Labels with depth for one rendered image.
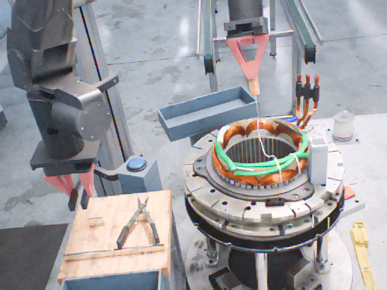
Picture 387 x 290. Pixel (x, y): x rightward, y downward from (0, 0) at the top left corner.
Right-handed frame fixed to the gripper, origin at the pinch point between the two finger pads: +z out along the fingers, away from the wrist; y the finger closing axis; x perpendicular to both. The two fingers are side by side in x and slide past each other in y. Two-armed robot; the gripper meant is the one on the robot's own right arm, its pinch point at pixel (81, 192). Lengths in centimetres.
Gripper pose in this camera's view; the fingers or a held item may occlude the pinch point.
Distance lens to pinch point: 79.0
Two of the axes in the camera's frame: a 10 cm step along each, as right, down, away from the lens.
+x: -0.3, -5.7, 8.2
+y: 9.9, -1.1, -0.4
